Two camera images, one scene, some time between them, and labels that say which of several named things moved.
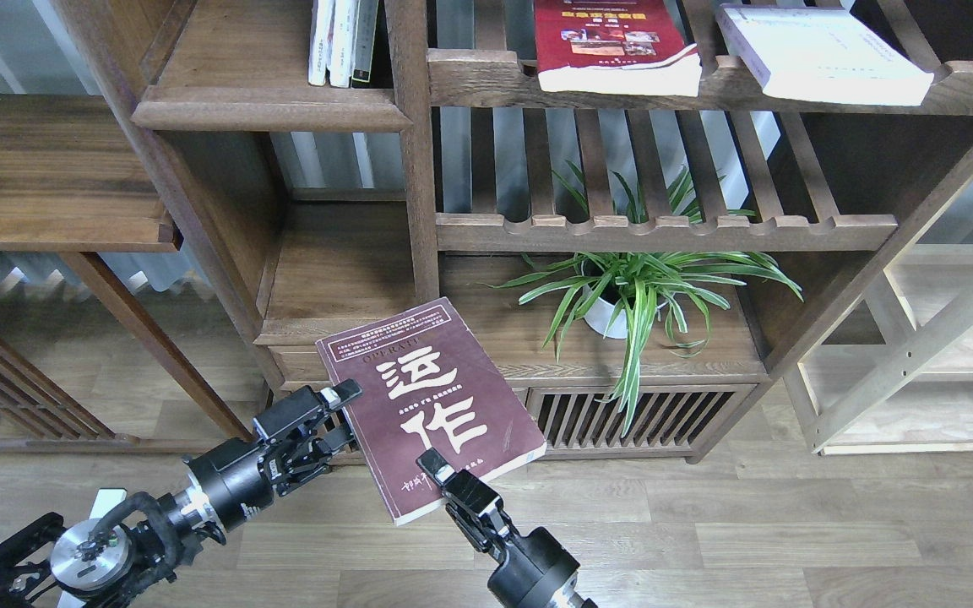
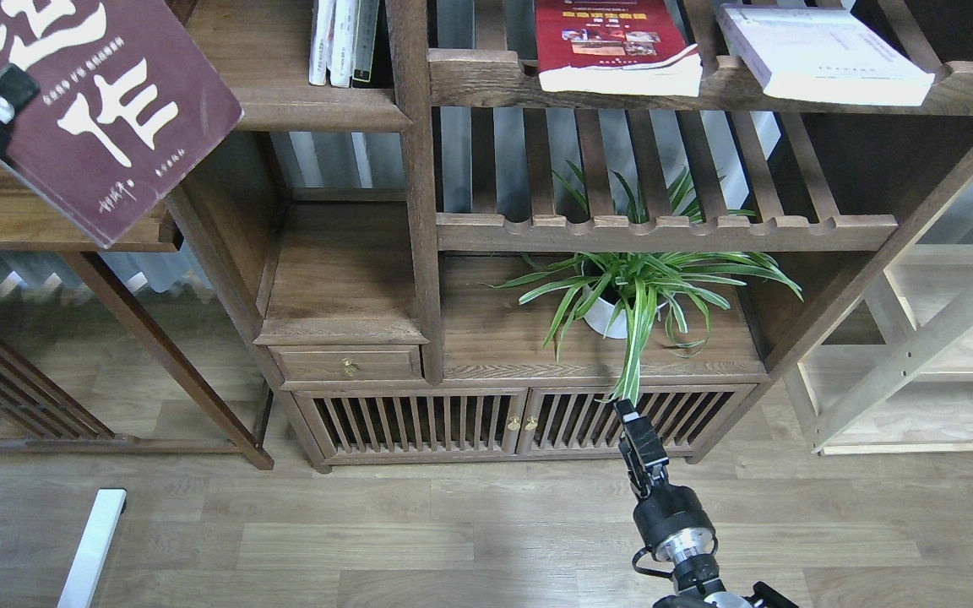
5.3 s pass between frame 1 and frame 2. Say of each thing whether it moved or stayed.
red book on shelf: stayed
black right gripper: moved
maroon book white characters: moved
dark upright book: stayed
